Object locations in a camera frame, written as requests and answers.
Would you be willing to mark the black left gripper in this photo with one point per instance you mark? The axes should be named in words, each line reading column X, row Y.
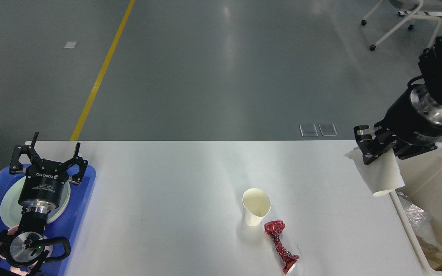
column 43, row 188

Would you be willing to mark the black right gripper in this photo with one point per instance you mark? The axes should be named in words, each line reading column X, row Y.
column 415, row 117

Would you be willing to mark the white paper cup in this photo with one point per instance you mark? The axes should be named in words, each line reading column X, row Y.
column 256, row 205
column 381, row 176

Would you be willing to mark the mint green plate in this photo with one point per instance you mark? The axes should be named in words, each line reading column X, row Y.
column 10, row 210

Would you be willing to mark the foil sheet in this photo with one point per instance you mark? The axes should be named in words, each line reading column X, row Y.
column 420, row 221

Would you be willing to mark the brown paper bag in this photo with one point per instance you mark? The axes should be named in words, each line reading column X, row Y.
column 432, row 253

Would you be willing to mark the red foil wrapper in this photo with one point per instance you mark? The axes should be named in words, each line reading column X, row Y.
column 274, row 230

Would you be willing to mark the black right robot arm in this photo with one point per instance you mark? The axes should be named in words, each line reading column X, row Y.
column 430, row 65

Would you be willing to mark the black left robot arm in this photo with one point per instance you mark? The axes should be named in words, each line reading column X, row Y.
column 27, row 245

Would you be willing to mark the beige plastic bin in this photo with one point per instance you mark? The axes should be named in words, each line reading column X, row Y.
column 422, row 176

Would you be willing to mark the blue plastic tray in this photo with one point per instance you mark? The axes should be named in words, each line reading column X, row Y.
column 67, row 225

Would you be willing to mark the white rolling chair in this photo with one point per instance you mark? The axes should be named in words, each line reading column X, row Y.
column 412, row 10

